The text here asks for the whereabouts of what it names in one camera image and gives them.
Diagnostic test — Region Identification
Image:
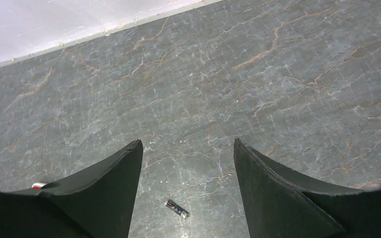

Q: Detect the red white small object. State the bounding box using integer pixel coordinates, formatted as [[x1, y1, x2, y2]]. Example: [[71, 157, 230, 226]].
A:
[[31, 182, 47, 189]]

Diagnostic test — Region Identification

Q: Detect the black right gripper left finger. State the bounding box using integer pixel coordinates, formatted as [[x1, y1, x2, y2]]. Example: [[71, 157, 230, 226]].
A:
[[0, 140, 143, 238]]

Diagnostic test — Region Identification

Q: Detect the black AAA battery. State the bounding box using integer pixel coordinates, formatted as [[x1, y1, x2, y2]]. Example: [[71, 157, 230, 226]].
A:
[[165, 199, 189, 219]]

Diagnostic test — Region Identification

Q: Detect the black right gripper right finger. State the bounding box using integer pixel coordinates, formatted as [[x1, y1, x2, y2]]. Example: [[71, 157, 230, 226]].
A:
[[234, 139, 381, 238]]

